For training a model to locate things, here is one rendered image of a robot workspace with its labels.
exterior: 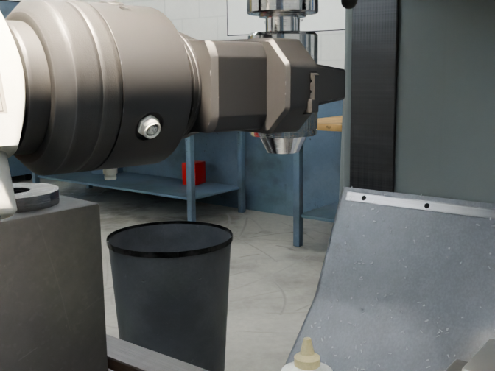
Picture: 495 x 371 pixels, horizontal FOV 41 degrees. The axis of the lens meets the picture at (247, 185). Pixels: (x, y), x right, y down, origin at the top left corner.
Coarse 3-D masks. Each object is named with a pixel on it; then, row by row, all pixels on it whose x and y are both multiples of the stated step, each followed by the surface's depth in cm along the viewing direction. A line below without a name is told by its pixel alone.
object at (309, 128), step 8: (312, 48) 43; (312, 56) 43; (312, 120) 44; (304, 128) 43; (312, 128) 44; (256, 136) 44; (264, 136) 43; (272, 136) 43; (280, 136) 43; (288, 136) 43; (296, 136) 43; (304, 136) 43
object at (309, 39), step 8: (256, 32) 43; (264, 32) 42; (272, 32) 42; (280, 32) 42; (288, 32) 42; (296, 32) 42; (304, 32) 42; (312, 32) 43; (304, 40) 42; (312, 40) 43
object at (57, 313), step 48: (48, 192) 61; (0, 240) 56; (48, 240) 59; (96, 240) 63; (0, 288) 56; (48, 288) 60; (96, 288) 64; (0, 336) 57; (48, 336) 60; (96, 336) 64
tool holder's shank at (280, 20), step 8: (264, 16) 43; (272, 16) 43; (280, 16) 43; (288, 16) 43; (296, 16) 43; (304, 16) 43; (272, 24) 43; (280, 24) 43; (288, 24) 43; (296, 24) 43
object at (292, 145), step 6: (264, 138) 44; (270, 138) 44; (276, 138) 44; (282, 138) 44; (288, 138) 44; (294, 138) 44; (300, 138) 44; (264, 144) 45; (270, 144) 44; (276, 144) 44; (282, 144) 44; (288, 144) 44; (294, 144) 44; (300, 144) 45; (270, 150) 45; (276, 150) 44; (282, 150) 44; (288, 150) 44; (294, 150) 44
